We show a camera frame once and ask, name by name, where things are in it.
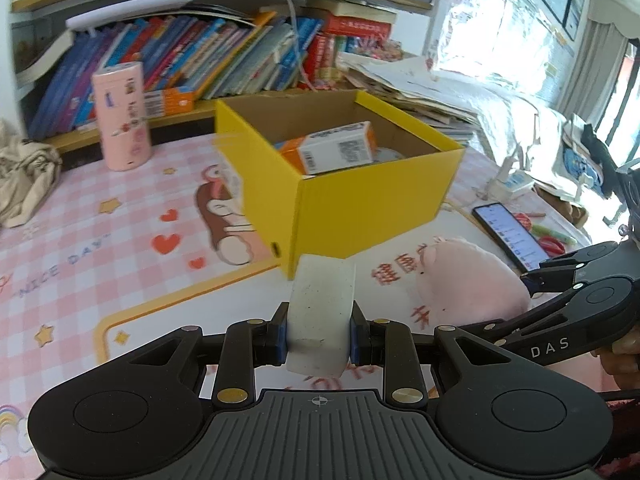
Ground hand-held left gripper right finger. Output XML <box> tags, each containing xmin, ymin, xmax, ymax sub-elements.
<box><xmin>351</xmin><ymin>302</ymin><xmax>516</xmax><ymax>408</ymax></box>

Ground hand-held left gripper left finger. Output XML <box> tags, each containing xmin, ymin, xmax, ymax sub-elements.
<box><xmin>127</xmin><ymin>302</ymin><xmax>290</xmax><ymax>408</ymax></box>

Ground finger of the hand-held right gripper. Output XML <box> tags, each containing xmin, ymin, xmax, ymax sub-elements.
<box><xmin>480</xmin><ymin>280</ymin><xmax>596</xmax><ymax>343</ymax></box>
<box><xmin>520</xmin><ymin>241</ymin><xmax>621</xmax><ymax>295</ymax></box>

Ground white foam block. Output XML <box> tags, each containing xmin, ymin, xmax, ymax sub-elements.
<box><xmin>286</xmin><ymin>254</ymin><xmax>357</xmax><ymax>378</ymax></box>

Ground pink plush toy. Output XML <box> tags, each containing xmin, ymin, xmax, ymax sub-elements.
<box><xmin>415</xmin><ymin>235</ymin><xmax>531</xmax><ymax>331</ymax></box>

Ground yellow cardboard box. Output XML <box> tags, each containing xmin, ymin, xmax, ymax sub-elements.
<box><xmin>214</xmin><ymin>89</ymin><xmax>466</xmax><ymax>281</ymax></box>

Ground orange white toothpaste box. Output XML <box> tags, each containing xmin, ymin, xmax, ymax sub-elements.
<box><xmin>274</xmin><ymin>121</ymin><xmax>378</xmax><ymax>176</ymax></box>

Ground pink checked desktop mat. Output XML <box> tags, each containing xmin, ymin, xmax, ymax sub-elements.
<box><xmin>0</xmin><ymin>130</ymin><xmax>640</xmax><ymax>461</ymax></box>

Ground person's right hand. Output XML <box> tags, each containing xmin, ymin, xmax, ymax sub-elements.
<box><xmin>597</xmin><ymin>331</ymin><xmax>640</xmax><ymax>390</ymax></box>

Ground red scissors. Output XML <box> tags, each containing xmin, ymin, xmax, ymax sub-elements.
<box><xmin>520</xmin><ymin>214</ymin><xmax>571</xmax><ymax>257</ymax></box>

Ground black smartphone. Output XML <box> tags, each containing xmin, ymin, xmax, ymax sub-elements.
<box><xmin>471</xmin><ymin>202</ymin><xmax>551</xmax><ymax>273</ymax></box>

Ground white desk gadget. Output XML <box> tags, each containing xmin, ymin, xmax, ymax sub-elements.
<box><xmin>487</xmin><ymin>157</ymin><xmax>538</xmax><ymax>201</ymax></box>

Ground pile of papers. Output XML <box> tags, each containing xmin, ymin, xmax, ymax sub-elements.
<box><xmin>340</xmin><ymin>55</ymin><xmax>481</xmax><ymax>146</ymax></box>

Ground small orange white box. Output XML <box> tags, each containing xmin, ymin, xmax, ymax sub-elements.
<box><xmin>144</xmin><ymin>86</ymin><xmax>196</xmax><ymax>120</ymax></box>

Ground pink cylindrical container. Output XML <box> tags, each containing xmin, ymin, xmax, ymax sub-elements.
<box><xmin>91</xmin><ymin>61</ymin><xmax>152</xmax><ymax>172</ymax></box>

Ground row of books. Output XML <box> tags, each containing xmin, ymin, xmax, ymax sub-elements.
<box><xmin>27</xmin><ymin>7</ymin><xmax>401</xmax><ymax>136</ymax></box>

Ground beige cloth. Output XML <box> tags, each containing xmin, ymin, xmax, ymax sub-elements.
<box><xmin>0</xmin><ymin>120</ymin><xmax>63</xmax><ymax>228</ymax></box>

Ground white desk lamp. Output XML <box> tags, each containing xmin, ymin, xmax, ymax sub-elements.
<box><xmin>66</xmin><ymin>0</ymin><xmax>197</xmax><ymax>31</ymax></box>

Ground white cable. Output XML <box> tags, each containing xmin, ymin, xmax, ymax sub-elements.
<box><xmin>265</xmin><ymin>0</ymin><xmax>311</xmax><ymax>91</ymax></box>

